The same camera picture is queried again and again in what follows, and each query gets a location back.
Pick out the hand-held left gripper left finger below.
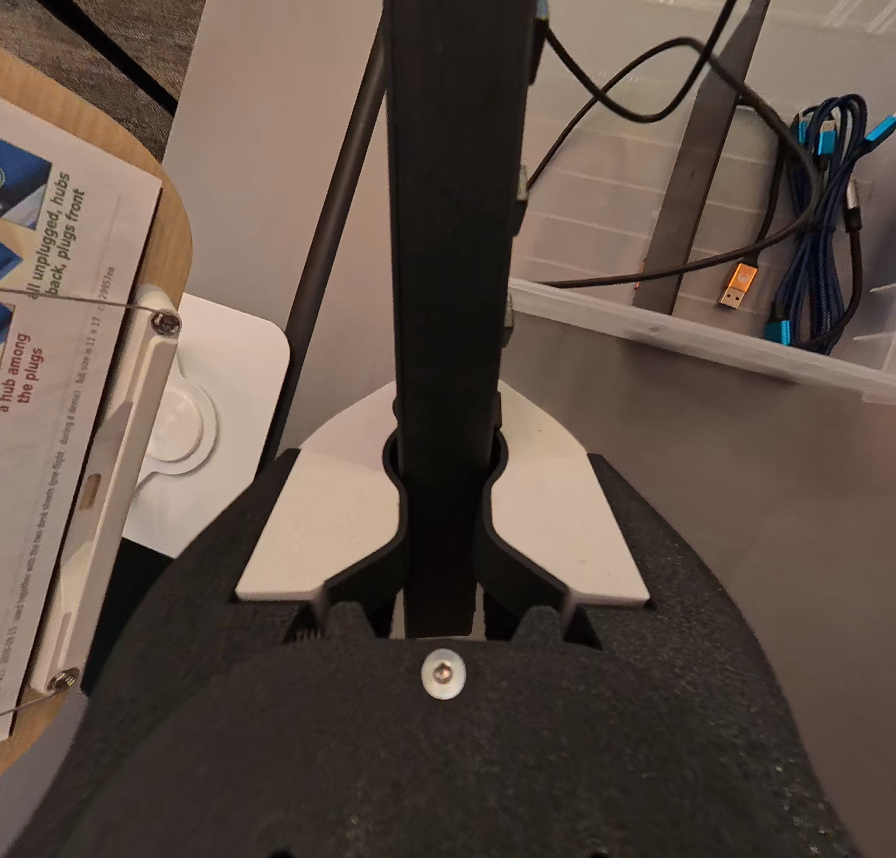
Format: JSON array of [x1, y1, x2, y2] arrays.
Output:
[[234, 382, 409, 628]]

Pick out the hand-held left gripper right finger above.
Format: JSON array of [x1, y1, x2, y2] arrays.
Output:
[[479, 380, 652, 628]]

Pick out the black USB hub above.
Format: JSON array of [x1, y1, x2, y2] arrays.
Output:
[[380, 0, 552, 638]]

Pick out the clear plastic bin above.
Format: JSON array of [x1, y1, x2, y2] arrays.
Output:
[[507, 0, 896, 402]]

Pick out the instruction sheet on wooden stand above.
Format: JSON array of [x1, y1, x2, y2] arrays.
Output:
[[0, 48, 195, 778]]

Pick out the blue braided cable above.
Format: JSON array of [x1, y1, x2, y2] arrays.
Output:
[[765, 93, 896, 356]]

